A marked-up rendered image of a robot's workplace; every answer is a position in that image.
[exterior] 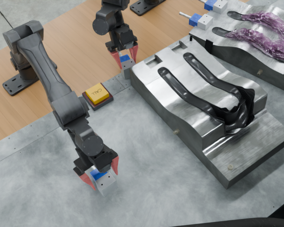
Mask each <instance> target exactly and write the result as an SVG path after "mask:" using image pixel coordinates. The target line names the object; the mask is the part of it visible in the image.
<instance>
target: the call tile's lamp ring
mask: <svg viewBox="0 0 284 227"><path fill-rule="evenodd" d="M100 84H101V85H102V86H103V87H104V85H103V84H102V83H100ZM104 88H105V87H104ZM105 89H106V88H105ZM106 91H107V92H108V93H109V91H108V90H107V89H106ZM85 93H86V92H83V93H82V94H83V95H84V96H85V97H86V99H87V100H88V101H89V103H90V104H91V105H92V106H93V108H94V107H96V106H98V105H100V104H101V103H103V102H105V101H106V100H108V99H110V98H112V97H113V96H112V95H111V94H110V93H109V95H110V97H108V98H106V99H105V100H103V101H101V102H100V103H98V104H96V105H94V104H93V103H92V102H91V101H90V99H89V98H88V97H87V96H86V94H85Z"/></svg>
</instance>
